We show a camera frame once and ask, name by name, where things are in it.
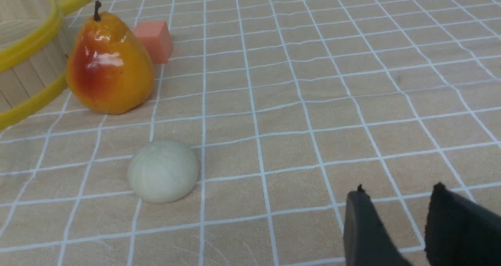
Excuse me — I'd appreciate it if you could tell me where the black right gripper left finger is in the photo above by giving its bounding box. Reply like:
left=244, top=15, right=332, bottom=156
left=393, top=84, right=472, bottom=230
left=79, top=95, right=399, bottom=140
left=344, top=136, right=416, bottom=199
left=343, top=184, right=411, bottom=266

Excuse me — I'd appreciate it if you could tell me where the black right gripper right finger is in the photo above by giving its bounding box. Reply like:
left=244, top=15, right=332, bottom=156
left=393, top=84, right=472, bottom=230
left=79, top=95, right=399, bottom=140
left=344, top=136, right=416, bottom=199
left=425, top=182, right=501, bottom=266

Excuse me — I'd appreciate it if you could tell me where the cream steamed bun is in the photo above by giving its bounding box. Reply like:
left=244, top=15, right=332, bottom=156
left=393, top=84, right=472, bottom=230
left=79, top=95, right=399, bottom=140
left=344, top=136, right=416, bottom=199
left=127, top=139, right=200, bottom=204

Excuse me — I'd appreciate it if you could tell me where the bamboo steamer tray yellow rim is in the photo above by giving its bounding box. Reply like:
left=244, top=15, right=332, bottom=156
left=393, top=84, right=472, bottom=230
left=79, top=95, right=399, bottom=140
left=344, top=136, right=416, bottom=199
left=0, top=0, right=73, bottom=130

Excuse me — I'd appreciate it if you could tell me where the salmon foam cube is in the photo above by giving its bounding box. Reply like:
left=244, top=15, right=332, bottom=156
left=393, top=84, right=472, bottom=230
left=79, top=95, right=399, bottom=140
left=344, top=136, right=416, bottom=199
left=133, top=21, right=173, bottom=64

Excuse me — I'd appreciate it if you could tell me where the orange toy pear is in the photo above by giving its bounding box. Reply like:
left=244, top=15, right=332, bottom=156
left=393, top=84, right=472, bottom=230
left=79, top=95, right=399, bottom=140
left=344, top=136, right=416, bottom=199
left=66, top=0, right=155, bottom=115

